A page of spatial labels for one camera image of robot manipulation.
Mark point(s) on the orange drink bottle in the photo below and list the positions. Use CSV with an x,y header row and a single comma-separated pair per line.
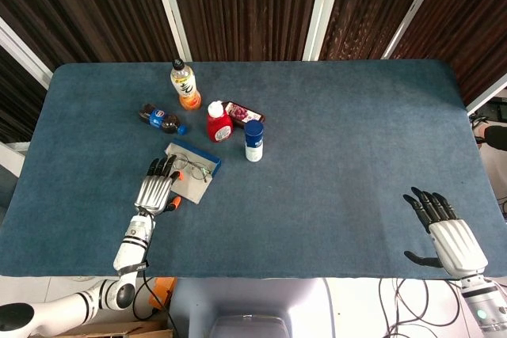
x,y
186,86

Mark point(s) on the small Pepsi cola bottle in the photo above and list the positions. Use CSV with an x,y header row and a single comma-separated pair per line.
x,y
158,116

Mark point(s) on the red ketchup squeeze bottle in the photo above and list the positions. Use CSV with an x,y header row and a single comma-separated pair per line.
x,y
218,126

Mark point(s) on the orange floor object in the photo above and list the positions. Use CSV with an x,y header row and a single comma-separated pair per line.
x,y
163,288

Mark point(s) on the brown cardboard carton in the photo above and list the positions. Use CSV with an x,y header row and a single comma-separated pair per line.
x,y
119,330

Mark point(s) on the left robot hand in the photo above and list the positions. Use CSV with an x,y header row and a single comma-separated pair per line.
x,y
154,191

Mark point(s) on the dark red snack packet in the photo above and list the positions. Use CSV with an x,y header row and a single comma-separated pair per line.
x,y
243,113

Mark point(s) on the wire-frame eyeglasses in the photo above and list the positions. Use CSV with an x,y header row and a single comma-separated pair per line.
x,y
197,172

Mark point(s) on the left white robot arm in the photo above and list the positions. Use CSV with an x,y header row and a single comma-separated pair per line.
x,y
130,247

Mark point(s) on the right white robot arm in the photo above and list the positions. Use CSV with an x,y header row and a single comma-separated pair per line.
x,y
481,302

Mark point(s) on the blue-edged tray with eyeglasses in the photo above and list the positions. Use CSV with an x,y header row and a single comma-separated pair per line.
x,y
190,191

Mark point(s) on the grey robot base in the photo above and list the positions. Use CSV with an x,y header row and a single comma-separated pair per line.
x,y
245,302

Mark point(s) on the white screen frame post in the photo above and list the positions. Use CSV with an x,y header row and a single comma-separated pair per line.
x,y
416,9
489,96
24,53
170,9
322,9

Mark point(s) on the blue table cloth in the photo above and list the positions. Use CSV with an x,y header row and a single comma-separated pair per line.
x,y
317,195

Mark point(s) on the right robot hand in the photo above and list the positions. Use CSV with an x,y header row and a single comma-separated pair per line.
x,y
455,243

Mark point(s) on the white bottle with blue cap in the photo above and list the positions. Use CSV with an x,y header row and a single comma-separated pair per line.
x,y
253,144

